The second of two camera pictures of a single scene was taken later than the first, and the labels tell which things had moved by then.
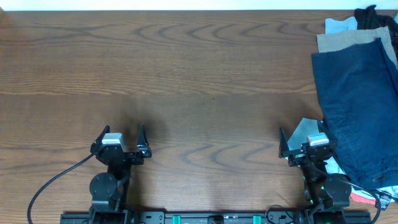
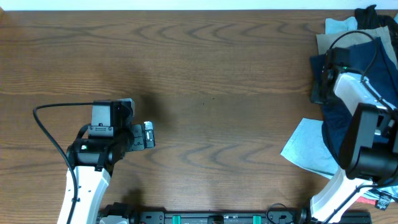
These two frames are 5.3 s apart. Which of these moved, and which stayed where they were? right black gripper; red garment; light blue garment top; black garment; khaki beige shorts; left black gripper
Moved: left black gripper; right black gripper
Stayed: light blue garment top; black garment; khaki beige shorts; red garment
